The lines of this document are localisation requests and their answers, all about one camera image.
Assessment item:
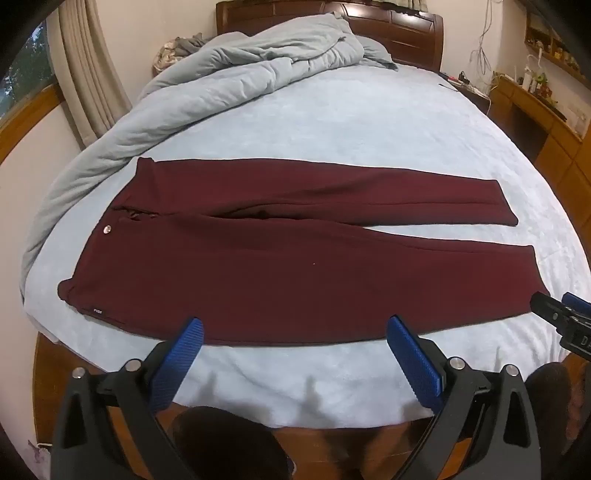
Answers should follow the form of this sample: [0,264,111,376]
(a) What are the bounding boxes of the dark wooden headboard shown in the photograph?
[216,0,445,72]

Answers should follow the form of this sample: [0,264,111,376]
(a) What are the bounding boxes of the hanging white cables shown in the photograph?
[468,0,497,93]

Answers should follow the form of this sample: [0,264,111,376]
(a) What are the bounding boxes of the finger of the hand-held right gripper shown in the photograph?
[561,292,591,319]
[529,292,571,330]

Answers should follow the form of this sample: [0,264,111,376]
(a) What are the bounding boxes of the wall shelf with small things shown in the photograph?
[524,9,591,84]

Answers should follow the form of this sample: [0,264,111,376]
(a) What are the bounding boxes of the window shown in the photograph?
[0,21,58,121]

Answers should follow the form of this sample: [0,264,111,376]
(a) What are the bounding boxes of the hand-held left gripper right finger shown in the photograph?
[387,315,542,480]

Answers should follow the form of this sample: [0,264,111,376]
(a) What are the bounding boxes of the person's right leg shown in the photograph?
[524,362,591,480]

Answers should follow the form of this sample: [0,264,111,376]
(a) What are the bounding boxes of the wooden desk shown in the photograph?
[487,74,591,222]

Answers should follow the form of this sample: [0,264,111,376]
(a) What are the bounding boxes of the patterned pillow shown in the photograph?
[154,39,185,72]

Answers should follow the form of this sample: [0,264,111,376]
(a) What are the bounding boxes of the grey-blue duvet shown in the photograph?
[19,11,398,342]

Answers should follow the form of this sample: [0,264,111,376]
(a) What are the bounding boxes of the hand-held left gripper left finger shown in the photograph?
[52,318,206,480]

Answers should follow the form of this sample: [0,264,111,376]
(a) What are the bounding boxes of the maroon pants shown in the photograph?
[57,157,551,347]

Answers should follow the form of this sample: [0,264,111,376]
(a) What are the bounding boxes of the wooden window frame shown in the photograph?
[0,83,65,162]

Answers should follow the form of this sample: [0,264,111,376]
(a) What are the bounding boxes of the beige curtain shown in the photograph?
[46,0,134,151]

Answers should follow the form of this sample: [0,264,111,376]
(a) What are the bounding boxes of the grey cloth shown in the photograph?
[178,32,215,54]

